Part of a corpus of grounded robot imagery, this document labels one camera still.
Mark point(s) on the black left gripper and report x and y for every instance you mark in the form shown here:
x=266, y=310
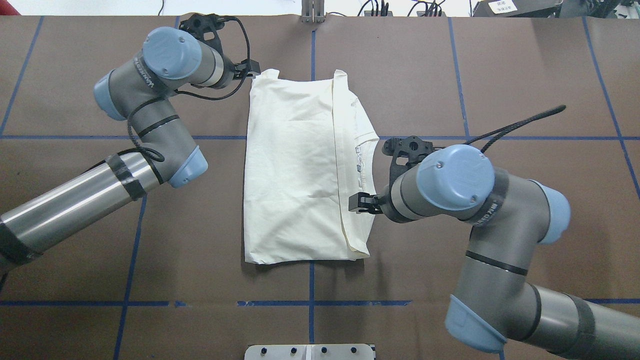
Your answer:
x=229, y=71

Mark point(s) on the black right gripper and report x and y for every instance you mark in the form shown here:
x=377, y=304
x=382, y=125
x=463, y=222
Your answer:
x=384, y=198

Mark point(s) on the cream long-sleeve cat shirt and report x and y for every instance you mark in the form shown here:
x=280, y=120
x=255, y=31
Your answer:
x=309, y=146

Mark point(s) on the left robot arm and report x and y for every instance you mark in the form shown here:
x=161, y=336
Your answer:
x=161, y=149

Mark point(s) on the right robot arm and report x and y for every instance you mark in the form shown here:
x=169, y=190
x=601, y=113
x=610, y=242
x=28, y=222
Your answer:
x=509, y=216

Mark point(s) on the dark box with label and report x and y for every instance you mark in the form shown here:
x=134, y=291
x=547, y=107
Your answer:
x=516, y=8

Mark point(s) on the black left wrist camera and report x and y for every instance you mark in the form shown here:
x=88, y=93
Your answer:
x=205, y=27

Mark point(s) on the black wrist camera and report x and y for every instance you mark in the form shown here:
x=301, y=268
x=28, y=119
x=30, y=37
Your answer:
x=205, y=27
x=405, y=153

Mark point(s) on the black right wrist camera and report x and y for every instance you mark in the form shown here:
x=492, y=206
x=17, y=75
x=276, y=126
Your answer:
x=405, y=153

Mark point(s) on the aluminium frame post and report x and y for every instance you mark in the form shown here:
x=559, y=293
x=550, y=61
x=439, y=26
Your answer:
x=313, y=11

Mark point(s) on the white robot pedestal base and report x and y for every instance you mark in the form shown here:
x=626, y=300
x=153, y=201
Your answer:
x=335, y=351

